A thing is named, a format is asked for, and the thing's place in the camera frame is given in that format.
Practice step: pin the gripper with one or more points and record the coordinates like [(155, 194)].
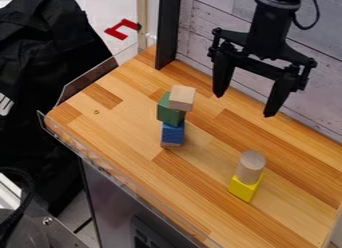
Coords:
[(266, 35)]

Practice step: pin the beige wooden cube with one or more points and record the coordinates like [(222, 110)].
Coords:
[(182, 97)]

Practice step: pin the beige wooden cylinder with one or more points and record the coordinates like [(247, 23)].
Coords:
[(250, 167)]

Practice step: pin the green wooden cube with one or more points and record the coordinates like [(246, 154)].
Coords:
[(168, 113)]

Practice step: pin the blue wooden cube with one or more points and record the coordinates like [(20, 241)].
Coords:
[(173, 134)]

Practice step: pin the yellow wooden cube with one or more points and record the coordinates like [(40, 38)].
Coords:
[(244, 189)]

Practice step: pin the black bag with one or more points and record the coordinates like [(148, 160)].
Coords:
[(40, 92)]

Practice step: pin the black post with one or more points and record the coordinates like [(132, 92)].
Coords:
[(167, 28)]

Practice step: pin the red bracket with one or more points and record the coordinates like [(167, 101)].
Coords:
[(121, 28)]

